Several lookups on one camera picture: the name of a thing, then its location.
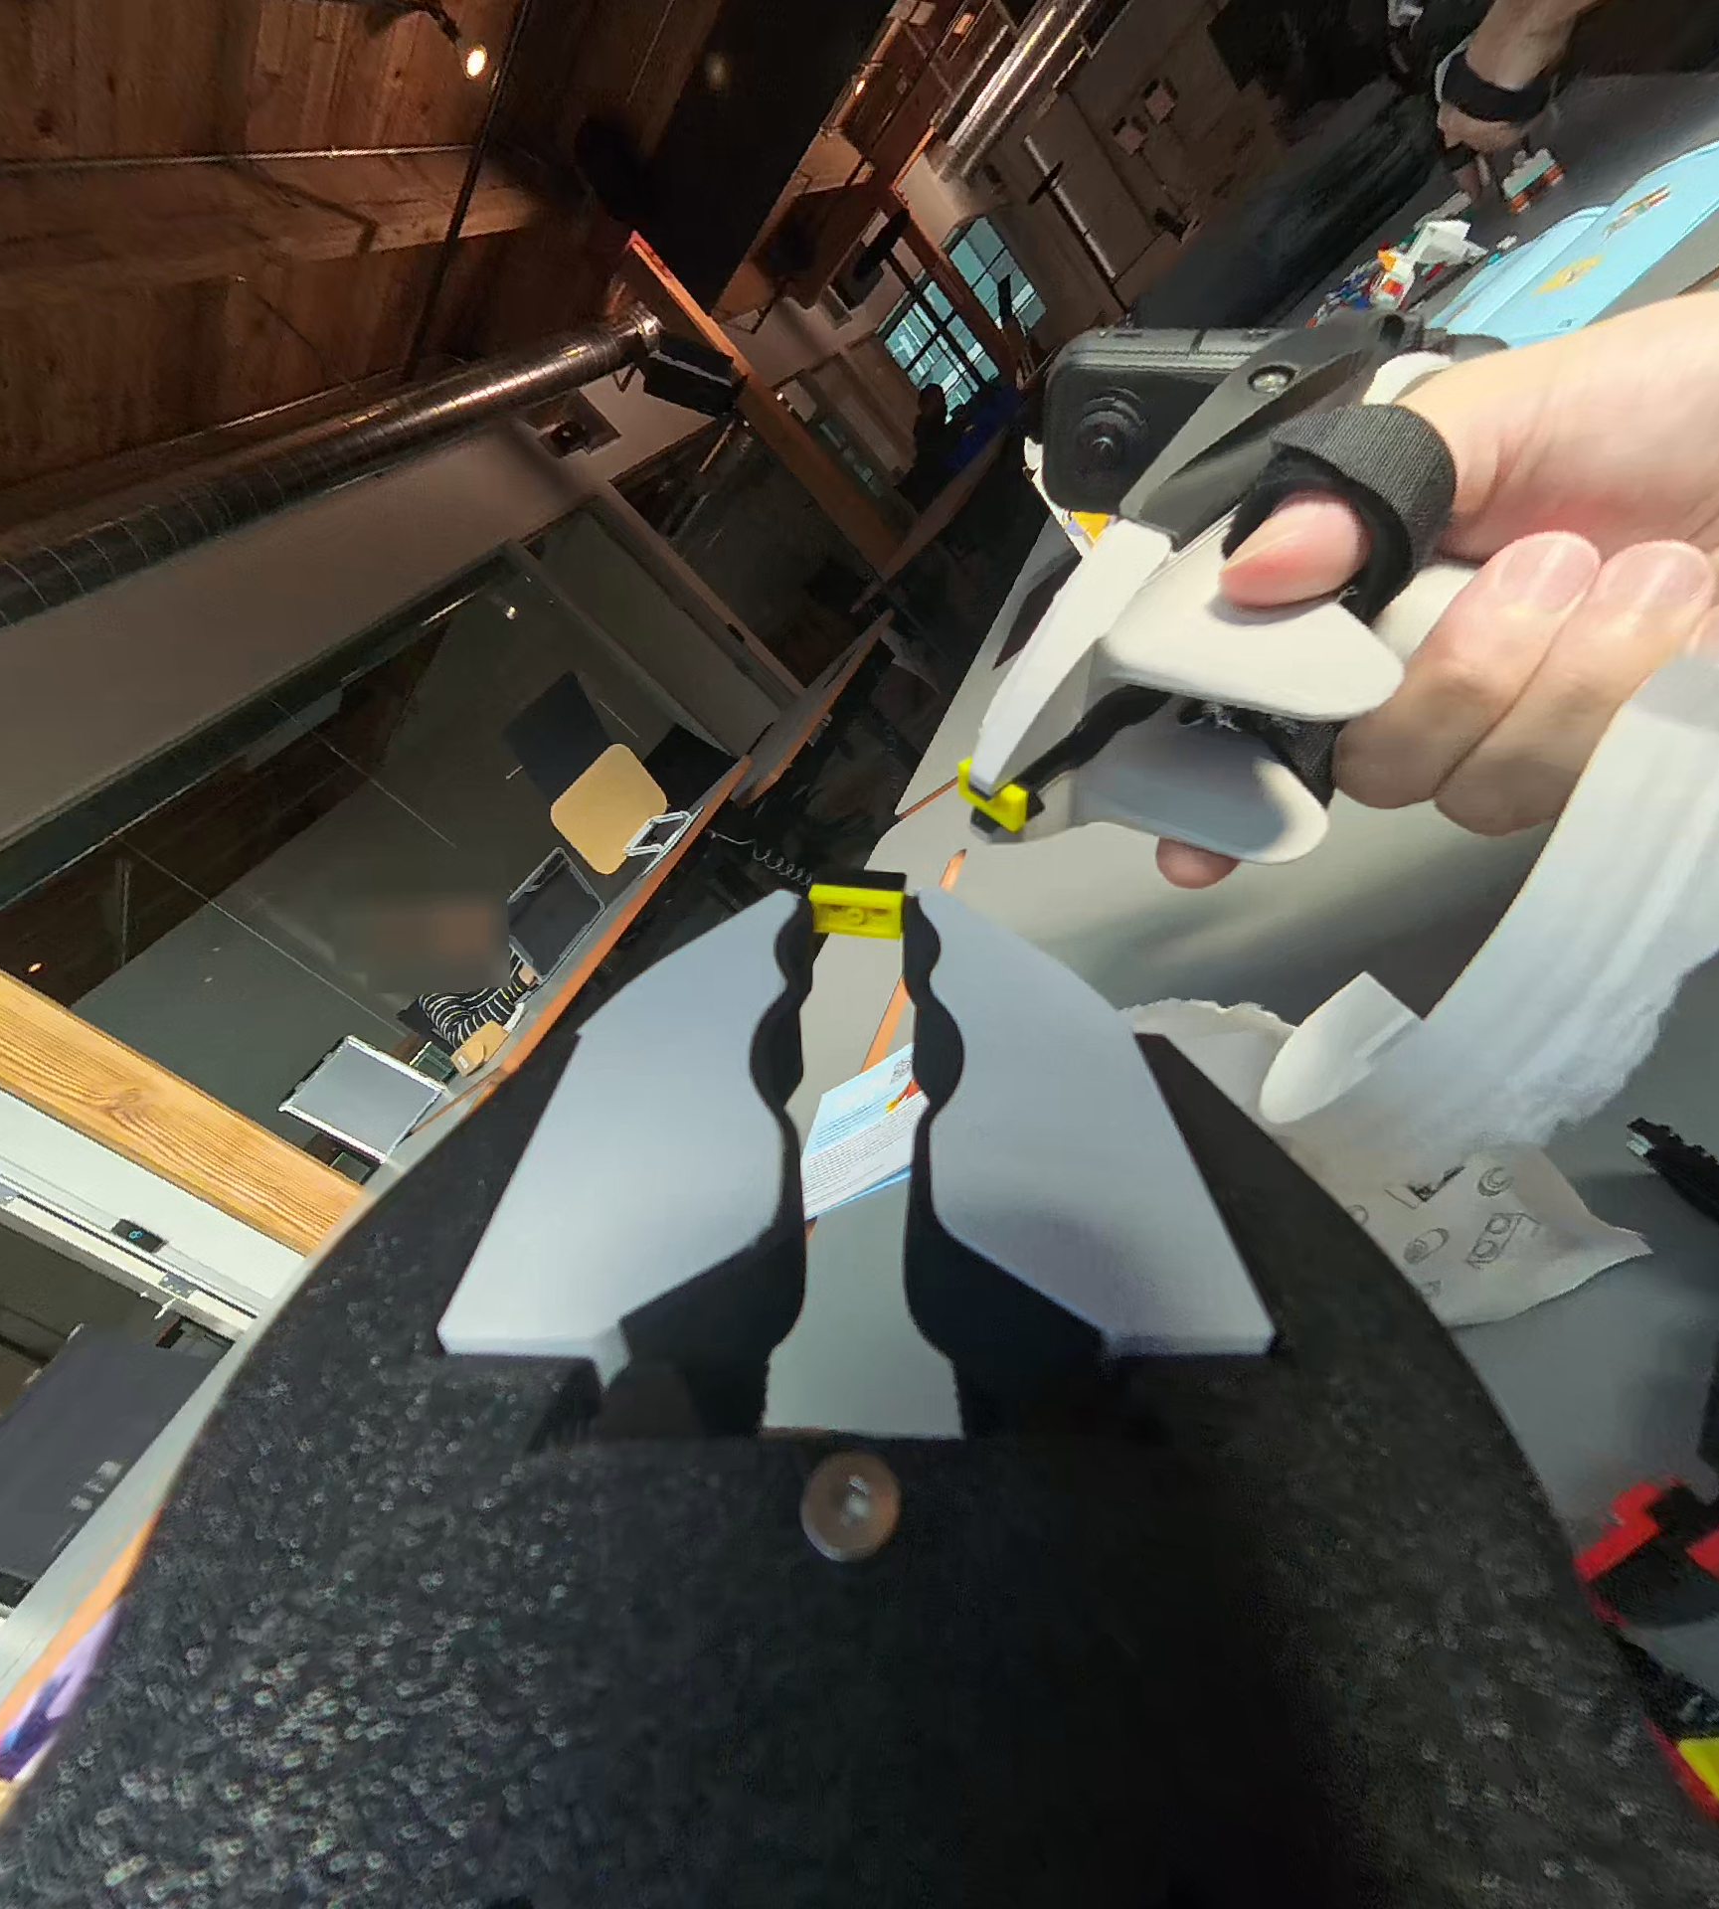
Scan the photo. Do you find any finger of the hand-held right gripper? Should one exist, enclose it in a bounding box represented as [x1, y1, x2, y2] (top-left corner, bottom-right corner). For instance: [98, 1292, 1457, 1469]
[965, 512, 1208, 823]

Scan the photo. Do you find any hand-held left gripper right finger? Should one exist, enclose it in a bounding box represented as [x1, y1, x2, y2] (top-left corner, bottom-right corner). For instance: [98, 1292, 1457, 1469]
[900, 888, 1282, 1373]

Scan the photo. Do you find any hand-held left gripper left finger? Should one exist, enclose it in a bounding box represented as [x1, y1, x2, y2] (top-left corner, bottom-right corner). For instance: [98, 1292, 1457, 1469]
[436, 888, 814, 1383]

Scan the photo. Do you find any small yellow lego plate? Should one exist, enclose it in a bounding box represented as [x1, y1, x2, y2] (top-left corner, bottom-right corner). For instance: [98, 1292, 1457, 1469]
[806, 868, 912, 944]
[955, 757, 1037, 840]

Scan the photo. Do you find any torn printed white paper bag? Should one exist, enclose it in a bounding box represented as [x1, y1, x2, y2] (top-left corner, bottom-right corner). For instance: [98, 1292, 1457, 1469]
[1115, 655, 1719, 1332]

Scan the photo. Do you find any black red yellow lego build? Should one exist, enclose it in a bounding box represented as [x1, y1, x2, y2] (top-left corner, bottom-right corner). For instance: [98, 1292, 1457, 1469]
[1576, 1119, 1719, 1636]

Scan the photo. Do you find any person's right hand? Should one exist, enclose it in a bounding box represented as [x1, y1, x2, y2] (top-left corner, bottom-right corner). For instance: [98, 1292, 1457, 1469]
[1152, 274, 1719, 894]

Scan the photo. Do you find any white blue instruction leaflet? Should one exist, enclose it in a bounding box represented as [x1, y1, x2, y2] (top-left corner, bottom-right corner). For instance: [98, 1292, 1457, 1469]
[800, 1043, 929, 1218]

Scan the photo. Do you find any wooden seat chair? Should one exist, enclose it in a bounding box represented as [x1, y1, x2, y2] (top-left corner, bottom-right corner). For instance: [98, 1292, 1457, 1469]
[549, 743, 677, 878]

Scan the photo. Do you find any light wooden beam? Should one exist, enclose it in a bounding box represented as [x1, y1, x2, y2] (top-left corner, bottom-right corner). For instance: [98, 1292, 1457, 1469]
[0, 910, 372, 1254]

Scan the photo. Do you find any long ceiling duct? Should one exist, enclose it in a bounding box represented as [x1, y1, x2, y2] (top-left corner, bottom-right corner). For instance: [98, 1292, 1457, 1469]
[0, 298, 671, 673]

